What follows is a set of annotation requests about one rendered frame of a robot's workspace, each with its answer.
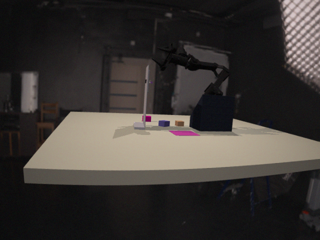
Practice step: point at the small brown block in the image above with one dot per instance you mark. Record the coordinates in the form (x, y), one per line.
(179, 123)

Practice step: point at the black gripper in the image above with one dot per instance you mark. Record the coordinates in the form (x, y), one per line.
(171, 57)

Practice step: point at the magenta square zone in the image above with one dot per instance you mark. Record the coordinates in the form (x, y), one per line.
(183, 133)

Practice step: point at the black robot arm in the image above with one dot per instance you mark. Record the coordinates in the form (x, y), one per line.
(194, 65)

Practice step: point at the purple cube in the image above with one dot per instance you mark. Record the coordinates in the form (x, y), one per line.
(164, 123)

